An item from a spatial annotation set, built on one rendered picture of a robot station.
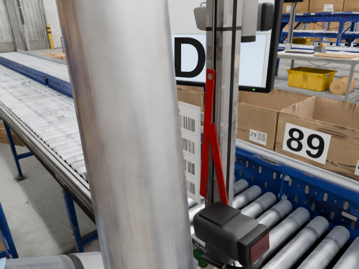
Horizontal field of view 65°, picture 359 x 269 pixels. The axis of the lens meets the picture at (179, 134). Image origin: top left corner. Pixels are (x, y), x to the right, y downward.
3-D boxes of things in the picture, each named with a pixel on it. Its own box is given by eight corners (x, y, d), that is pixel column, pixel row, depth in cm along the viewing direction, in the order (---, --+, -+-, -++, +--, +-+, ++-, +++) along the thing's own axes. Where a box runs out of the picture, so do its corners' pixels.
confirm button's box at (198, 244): (188, 261, 58) (187, 235, 56) (198, 253, 60) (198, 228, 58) (212, 282, 54) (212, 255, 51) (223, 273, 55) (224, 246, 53)
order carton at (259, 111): (202, 127, 139) (202, 93, 132) (239, 113, 156) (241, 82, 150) (272, 152, 111) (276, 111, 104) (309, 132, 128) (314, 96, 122)
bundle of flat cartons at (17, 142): (53, 132, 378) (51, 123, 373) (24, 147, 338) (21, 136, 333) (15, 127, 402) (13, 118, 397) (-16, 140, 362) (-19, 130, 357)
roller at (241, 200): (163, 267, 83) (153, 259, 87) (264, 196, 114) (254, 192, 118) (161, 253, 81) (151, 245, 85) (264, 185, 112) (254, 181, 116)
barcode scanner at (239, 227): (249, 301, 41) (245, 242, 38) (194, 262, 50) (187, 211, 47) (274, 276, 45) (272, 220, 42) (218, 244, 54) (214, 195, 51)
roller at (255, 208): (164, 267, 82) (166, 258, 80) (266, 196, 113) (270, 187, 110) (175, 282, 80) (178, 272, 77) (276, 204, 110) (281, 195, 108)
